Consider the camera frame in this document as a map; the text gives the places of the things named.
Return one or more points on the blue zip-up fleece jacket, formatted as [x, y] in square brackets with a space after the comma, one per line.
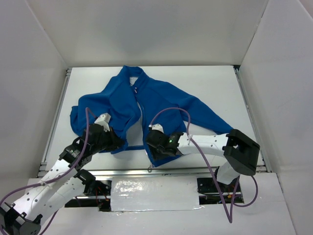
[132, 95]

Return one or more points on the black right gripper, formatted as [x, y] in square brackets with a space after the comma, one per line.
[151, 142]

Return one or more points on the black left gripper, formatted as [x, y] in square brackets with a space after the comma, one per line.
[110, 138]

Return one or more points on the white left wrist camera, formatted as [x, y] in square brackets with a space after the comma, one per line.
[103, 120]

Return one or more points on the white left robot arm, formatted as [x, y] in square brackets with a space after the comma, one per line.
[65, 180]

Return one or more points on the white foil-taped front panel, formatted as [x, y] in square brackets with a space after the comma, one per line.
[169, 193]

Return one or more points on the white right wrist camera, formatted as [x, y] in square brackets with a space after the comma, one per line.
[157, 127]

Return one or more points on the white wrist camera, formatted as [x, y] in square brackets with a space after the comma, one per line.
[103, 120]
[157, 127]

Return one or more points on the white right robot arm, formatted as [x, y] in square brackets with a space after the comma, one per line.
[240, 151]

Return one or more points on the aluminium front rail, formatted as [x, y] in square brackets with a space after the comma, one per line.
[155, 171]

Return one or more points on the silver zipper pull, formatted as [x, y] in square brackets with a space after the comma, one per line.
[149, 169]

